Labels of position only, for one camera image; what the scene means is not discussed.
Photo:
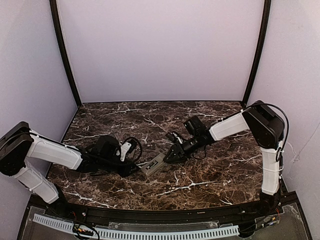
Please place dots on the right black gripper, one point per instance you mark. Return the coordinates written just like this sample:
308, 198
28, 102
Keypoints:
180, 150

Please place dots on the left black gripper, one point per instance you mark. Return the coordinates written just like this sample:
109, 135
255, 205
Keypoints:
127, 169

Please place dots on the white universal remote control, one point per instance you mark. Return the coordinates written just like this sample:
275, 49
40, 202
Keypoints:
152, 166

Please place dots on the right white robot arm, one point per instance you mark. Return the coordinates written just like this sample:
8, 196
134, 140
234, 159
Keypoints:
269, 130

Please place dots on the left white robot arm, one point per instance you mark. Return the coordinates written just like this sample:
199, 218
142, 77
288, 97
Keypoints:
21, 143

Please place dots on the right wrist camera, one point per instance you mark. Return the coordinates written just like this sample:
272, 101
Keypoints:
175, 137

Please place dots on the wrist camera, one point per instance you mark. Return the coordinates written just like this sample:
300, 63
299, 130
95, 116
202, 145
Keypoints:
175, 137
128, 150

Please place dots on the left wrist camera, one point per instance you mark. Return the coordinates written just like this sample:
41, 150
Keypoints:
128, 150

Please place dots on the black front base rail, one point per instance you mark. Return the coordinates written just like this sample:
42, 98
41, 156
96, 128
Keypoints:
236, 214

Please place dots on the white slotted cable duct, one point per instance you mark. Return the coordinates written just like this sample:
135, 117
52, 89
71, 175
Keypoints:
126, 231

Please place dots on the right black frame post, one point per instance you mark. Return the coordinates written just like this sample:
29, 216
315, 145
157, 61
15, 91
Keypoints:
258, 52

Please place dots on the black frame post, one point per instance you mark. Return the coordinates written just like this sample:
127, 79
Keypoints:
258, 52
63, 51

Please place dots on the left black frame post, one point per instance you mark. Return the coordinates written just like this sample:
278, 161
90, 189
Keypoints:
63, 51

